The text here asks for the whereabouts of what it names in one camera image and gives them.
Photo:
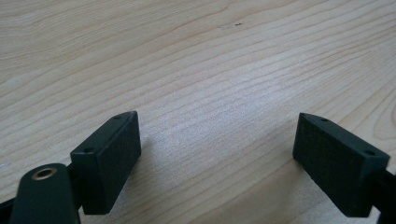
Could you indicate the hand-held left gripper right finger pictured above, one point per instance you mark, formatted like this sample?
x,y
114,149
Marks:
x,y
336,168

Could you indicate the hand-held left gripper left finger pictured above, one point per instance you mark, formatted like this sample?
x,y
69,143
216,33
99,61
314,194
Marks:
x,y
106,165

